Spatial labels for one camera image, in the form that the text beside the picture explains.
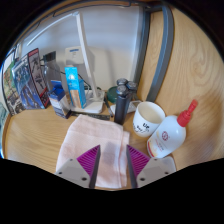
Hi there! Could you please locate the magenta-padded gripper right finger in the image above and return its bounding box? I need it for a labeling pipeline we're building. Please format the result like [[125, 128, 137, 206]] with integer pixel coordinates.
[[125, 144, 177, 190]]

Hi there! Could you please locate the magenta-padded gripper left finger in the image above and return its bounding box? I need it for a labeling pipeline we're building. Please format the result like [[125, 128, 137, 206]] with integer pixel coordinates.
[[54, 144, 102, 190]]

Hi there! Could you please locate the pink towel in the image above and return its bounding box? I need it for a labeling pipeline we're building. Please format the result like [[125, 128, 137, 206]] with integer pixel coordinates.
[[54, 114, 131, 190]]

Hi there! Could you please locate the white bottle with red cap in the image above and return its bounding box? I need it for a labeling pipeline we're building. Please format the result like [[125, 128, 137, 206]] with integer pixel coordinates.
[[146, 99, 199, 159]]

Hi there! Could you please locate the white mug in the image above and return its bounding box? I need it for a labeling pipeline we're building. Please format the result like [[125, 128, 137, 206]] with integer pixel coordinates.
[[132, 101, 167, 138]]

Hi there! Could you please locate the dark ruler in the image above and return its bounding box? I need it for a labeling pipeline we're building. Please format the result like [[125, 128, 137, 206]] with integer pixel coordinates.
[[71, 111, 111, 121]]

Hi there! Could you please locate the dark blue open carton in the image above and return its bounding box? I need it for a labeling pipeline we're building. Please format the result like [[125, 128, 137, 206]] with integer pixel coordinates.
[[48, 79, 73, 120]]

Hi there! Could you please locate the black electric shaver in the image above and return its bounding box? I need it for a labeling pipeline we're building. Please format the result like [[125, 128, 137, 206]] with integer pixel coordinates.
[[113, 77, 139, 126]]

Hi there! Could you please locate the light blue tall carton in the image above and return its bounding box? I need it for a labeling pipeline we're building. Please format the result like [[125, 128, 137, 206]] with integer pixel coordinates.
[[64, 66, 88, 110]]

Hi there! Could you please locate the bed with teal bedding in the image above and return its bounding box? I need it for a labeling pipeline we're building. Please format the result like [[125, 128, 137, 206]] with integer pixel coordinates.
[[0, 101, 9, 134]]

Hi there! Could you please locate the blue robot model kit box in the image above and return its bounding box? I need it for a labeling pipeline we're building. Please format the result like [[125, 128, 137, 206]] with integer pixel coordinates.
[[11, 48, 51, 110]]

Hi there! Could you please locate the green tree figure set box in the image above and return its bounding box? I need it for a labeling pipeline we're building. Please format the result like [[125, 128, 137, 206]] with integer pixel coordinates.
[[2, 61, 25, 117]]

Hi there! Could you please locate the white desk lamp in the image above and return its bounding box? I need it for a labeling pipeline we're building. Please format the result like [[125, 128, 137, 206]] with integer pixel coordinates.
[[25, 11, 105, 114]]

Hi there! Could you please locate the white wall box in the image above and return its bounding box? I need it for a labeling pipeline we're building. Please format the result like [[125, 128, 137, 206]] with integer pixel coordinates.
[[64, 45, 96, 88]]

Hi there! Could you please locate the grey metal desk frame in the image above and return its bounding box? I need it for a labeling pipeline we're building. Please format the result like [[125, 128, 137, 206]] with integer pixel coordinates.
[[133, 2, 176, 104]]

